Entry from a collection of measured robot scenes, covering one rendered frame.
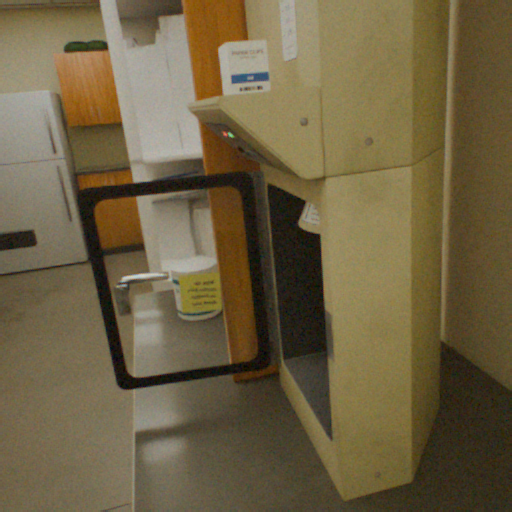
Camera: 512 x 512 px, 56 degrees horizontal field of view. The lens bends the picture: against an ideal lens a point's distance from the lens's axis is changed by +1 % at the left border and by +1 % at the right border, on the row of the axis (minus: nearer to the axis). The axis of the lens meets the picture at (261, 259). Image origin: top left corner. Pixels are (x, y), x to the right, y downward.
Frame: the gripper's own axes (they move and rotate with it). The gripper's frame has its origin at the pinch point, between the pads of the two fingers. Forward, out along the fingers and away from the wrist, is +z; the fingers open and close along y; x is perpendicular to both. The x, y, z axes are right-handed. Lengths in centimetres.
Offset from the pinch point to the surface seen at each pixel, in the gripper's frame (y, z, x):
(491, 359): -16, 87, 35
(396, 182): -38, 53, -9
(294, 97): -38, 41, -20
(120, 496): 82, -6, 132
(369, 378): -39, 49, 17
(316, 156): -38, 43, -13
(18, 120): 450, -83, -20
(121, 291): -6.2, 16.5, 10.6
